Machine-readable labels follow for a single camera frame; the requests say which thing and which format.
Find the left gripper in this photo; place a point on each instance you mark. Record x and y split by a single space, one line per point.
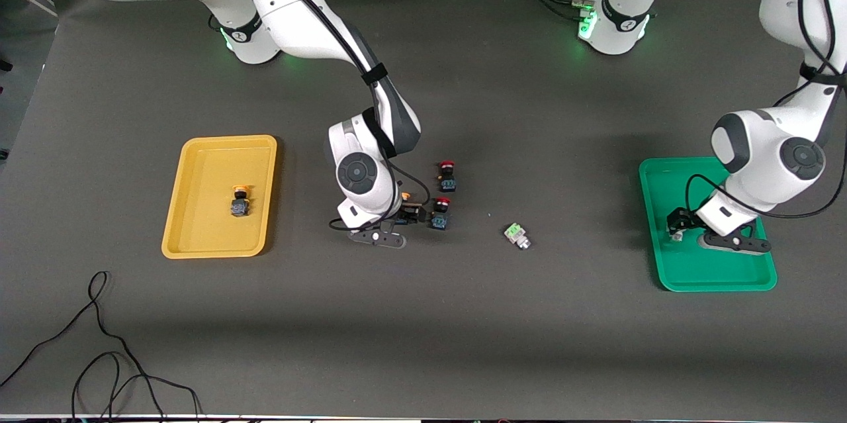
678 218

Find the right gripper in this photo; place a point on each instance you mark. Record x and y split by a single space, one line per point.
411 213

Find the green button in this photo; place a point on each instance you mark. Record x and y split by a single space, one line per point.
516 234
675 234

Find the yellow push button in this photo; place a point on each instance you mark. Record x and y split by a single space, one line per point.
405 197
240 206

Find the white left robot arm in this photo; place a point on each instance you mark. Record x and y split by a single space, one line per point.
767 151

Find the red push button, black body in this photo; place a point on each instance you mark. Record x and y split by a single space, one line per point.
439 218
448 181

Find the green plastic tray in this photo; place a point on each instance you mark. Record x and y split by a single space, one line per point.
688 271

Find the yellow plastic tray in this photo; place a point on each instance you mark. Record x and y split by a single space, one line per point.
198 224

